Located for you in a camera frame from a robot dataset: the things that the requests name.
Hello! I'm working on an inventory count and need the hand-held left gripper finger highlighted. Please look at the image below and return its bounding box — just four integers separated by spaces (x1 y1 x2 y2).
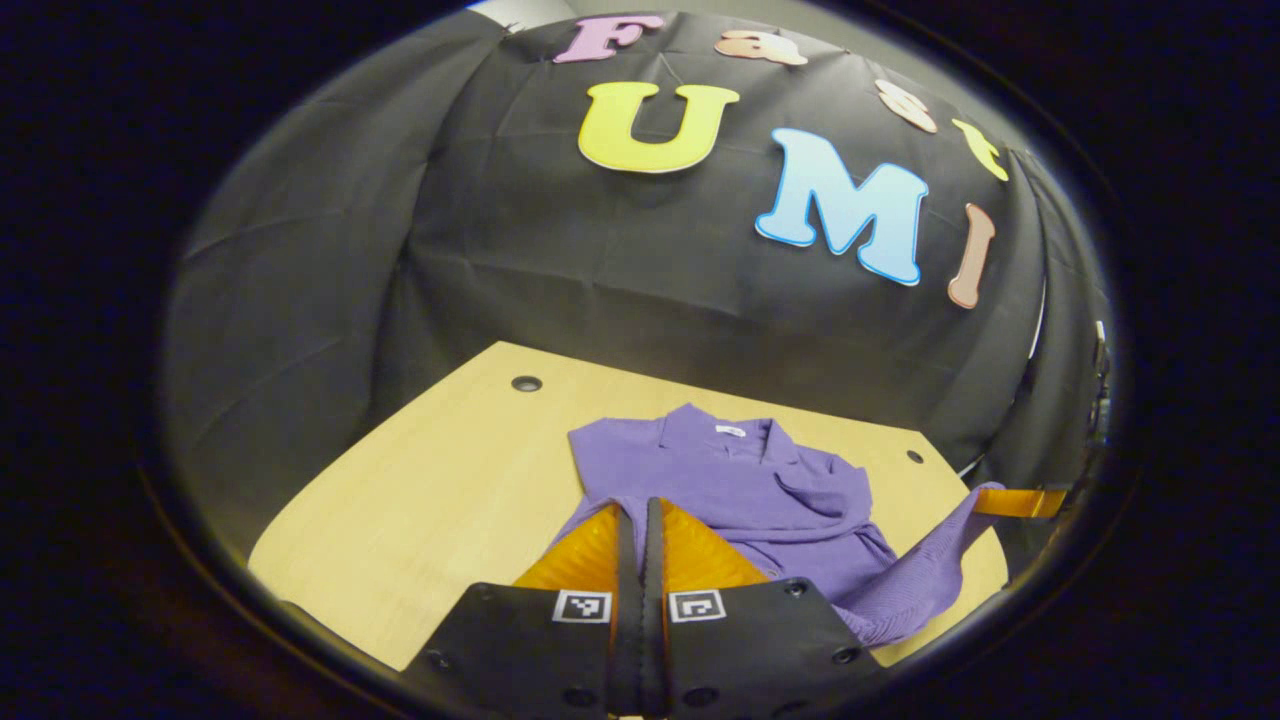
400 498 642 720
641 497 886 720

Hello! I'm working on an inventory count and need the purple knit cardigan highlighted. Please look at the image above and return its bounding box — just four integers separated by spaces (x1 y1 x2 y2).
548 403 1006 648

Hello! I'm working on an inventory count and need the black backdrop cloth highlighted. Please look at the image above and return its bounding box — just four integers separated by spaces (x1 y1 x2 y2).
160 10 1116 561

